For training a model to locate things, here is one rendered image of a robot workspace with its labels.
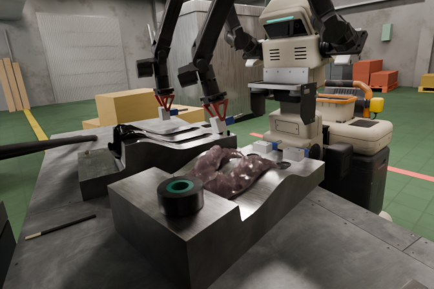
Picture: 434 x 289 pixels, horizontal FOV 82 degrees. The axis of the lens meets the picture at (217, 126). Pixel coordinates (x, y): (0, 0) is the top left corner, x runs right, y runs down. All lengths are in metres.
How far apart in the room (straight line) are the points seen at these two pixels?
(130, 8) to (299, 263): 10.58
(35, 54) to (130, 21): 3.34
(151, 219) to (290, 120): 0.82
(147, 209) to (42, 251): 0.26
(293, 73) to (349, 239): 0.67
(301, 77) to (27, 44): 9.27
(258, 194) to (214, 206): 0.12
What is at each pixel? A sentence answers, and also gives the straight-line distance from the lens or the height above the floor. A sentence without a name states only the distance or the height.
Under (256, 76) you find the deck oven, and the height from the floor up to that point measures 0.79.
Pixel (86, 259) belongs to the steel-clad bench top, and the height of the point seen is 0.80.
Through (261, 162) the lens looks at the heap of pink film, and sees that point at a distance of 0.60.
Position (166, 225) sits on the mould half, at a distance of 0.42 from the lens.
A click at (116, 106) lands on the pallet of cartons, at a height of 0.75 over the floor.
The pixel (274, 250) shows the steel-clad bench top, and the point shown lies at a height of 0.80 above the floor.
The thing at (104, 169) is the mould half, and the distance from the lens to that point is 0.81.
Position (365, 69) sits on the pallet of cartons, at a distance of 8.38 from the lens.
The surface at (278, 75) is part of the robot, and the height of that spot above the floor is 1.07.
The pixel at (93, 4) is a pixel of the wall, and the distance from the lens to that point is 10.39.
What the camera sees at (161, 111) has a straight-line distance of 1.11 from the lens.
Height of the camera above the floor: 1.15
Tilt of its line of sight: 15 degrees down
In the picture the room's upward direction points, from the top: 3 degrees counter-clockwise
